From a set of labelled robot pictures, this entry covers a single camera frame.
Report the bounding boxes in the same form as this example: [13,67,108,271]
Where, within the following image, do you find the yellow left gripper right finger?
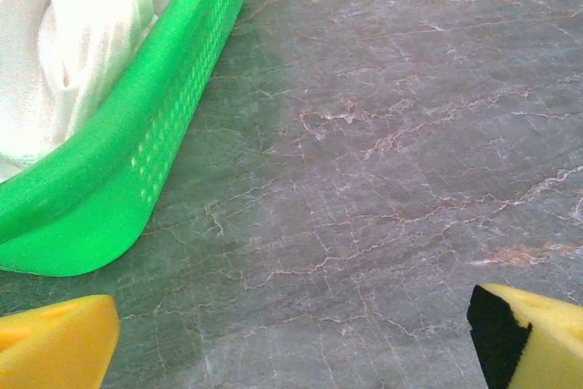
[466,282,583,389]

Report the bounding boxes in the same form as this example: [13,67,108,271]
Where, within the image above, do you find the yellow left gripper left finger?
[0,294,122,389]

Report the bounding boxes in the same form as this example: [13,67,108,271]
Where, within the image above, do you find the green plastic basket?
[0,0,253,279]

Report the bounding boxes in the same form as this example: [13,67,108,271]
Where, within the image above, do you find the white t-shirt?
[0,0,201,183]

